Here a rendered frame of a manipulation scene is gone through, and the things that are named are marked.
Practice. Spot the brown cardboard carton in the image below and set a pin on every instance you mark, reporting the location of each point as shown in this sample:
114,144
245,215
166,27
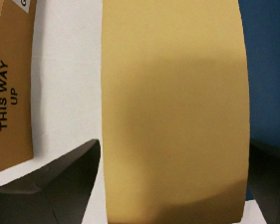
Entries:
175,111
17,19

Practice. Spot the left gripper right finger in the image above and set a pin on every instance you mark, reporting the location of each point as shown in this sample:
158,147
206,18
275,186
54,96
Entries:
264,178

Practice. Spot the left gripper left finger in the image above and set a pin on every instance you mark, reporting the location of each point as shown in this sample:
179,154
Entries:
55,193

